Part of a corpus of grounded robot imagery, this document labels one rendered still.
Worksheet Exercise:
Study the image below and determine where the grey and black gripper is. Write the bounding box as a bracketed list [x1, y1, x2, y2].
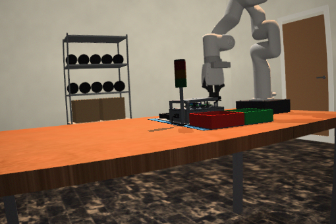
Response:
[202, 63, 225, 97]

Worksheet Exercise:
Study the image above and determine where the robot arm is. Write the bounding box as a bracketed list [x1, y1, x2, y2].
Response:
[203, 0, 281, 101]

